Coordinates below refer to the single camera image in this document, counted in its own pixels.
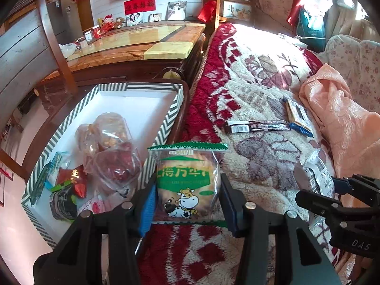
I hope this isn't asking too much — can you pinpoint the teal bag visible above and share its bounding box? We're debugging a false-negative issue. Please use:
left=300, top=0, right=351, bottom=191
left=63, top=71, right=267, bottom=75
left=298, top=7, right=327, bottom=48

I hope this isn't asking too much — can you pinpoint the striped white cardboard tray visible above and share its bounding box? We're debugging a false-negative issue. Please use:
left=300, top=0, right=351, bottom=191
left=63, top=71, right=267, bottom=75
left=21, top=82, right=185, bottom=248

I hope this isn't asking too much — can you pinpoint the blue white snack packet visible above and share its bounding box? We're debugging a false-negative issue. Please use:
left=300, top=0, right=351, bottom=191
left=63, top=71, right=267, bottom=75
left=44, top=151, right=71, bottom=190

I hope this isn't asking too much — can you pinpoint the red snack packet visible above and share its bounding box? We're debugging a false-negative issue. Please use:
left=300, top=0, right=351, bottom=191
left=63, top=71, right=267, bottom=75
left=56, top=166, right=88, bottom=199

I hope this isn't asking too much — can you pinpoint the large wedding photo frame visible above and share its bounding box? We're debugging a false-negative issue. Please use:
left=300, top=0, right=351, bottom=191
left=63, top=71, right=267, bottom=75
left=167, top=1, right=187, bottom=21

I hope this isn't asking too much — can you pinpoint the round brass object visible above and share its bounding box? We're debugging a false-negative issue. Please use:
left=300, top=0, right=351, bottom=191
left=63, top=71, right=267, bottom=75
left=162, top=67, right=181, bottom=79

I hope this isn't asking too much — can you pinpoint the red wall banner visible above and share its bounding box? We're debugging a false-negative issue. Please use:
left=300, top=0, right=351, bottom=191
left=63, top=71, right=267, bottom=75
left=124, top=0, right=156, bottom=16

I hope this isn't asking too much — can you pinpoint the dark long stick packet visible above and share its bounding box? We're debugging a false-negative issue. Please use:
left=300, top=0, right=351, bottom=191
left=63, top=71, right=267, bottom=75
left=224, top=119, right=293, bottom=133

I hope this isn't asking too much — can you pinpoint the wooden shelf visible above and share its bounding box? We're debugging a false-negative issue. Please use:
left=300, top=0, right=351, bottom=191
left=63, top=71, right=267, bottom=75
left=215, top=0, right=256, bottom=32

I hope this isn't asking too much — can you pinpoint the wooden chair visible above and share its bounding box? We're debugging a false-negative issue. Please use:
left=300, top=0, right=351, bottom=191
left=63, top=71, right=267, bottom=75
left=0, top=0, right=190, bottom=161

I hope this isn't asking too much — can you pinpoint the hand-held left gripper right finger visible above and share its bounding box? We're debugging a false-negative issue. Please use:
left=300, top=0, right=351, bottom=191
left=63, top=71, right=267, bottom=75
left=220, top=174, right=342, bottom=285

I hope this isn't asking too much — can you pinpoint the clear bag of dried fruit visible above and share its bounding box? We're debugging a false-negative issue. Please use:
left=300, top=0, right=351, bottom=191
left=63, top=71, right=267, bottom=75
left=74, top=111, right=143, bottom=198

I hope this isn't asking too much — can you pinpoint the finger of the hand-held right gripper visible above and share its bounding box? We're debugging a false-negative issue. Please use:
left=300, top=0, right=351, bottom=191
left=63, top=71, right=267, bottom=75
left=331, top=174, right=380, bottom=209
left=295, top=190, right=345, bottom=221

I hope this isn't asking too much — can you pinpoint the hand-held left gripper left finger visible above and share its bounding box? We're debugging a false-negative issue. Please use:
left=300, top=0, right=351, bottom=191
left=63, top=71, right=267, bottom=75
left=33, top=171, right=158, bottom=285

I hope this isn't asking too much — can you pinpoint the red fabric bag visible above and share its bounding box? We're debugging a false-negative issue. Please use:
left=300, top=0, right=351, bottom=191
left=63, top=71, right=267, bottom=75
left=286, top=0, right=309, bottom=27

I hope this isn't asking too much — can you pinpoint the printed box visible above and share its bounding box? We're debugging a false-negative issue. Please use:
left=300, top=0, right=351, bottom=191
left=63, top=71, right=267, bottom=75
left=223, top=1, right=253, bottom=21

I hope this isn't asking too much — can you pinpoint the white black snack packet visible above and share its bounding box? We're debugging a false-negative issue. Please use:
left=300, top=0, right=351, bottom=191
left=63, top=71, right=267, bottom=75
left=293, top=150, right=337, bottom=198

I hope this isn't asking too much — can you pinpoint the wooden table with marble top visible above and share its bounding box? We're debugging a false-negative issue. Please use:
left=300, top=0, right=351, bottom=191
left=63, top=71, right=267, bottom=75
left=34, top=24, right=207, bottom=110

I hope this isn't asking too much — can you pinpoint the floral cushion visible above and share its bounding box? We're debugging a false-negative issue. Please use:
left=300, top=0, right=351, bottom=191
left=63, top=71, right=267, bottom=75
left=322, top=34, right=380, bottom=113

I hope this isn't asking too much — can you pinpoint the red cloth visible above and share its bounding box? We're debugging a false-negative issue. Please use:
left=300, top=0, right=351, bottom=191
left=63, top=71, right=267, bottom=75
left=197, top=0, right=217, bottom=23

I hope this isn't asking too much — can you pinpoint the grey cabinet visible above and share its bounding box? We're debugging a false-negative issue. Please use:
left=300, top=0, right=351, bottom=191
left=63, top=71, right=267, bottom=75
left=46, top=0, right=72, bottom=45

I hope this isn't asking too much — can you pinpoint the couple photo frame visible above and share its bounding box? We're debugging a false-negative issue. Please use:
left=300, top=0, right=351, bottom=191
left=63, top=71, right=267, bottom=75
left=127, top=12, right=144, bottom=27

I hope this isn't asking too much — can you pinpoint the dark green snack packet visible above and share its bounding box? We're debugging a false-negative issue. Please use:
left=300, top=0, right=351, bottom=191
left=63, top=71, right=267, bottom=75
left=49, top=184, right=78, bottom=222

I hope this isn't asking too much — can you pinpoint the red white plush doll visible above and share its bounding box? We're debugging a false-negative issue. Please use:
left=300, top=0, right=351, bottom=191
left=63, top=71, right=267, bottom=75
left=102, top=14, right=116, bottom=32

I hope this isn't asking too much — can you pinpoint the pink strawberry snack packet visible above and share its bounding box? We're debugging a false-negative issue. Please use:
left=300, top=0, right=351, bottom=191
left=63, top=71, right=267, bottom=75
left=78, top=191, right=104, bottom=214

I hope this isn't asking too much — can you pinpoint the red floral plush blanket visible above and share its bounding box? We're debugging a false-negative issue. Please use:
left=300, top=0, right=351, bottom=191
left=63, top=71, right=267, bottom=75
left=137, top=22, right=380, bottom=285

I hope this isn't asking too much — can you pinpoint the white plastic bag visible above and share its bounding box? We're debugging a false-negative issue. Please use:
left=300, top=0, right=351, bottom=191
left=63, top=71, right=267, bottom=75
left=58, top=43, right=78, bottom=58

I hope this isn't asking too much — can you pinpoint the green cow snack packet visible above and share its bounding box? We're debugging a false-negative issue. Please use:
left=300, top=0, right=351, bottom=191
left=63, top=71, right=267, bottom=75
left=147, top=142, right=228, bottom=228

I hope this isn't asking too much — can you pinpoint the peach quilt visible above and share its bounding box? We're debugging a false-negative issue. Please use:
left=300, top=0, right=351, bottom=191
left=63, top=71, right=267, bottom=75
left=298, top=64, right=380, bottom=179

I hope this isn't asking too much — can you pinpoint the blue yellow snack packet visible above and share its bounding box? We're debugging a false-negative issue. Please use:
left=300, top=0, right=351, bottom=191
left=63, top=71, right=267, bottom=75
left=280, top=97, right=314, bottom=138

